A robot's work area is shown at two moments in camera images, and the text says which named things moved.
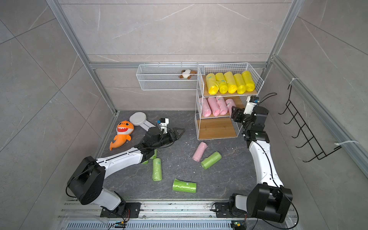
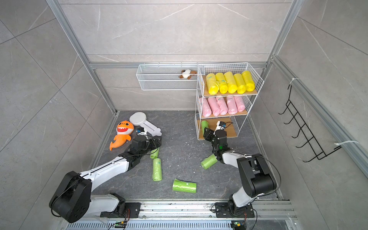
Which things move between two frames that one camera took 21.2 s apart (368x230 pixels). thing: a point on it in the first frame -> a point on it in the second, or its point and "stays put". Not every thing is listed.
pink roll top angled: (214, 106) stays put
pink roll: (222, 105) stays put
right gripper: (237, 114) -> (209, 134)
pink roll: (200, 152) -> (239, 103)
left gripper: (174, 134) -> (157, 143)
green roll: (157, 173) stays put
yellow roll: (222, 84) stays put
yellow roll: (231, 84) stays put
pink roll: (206, 111) stays put
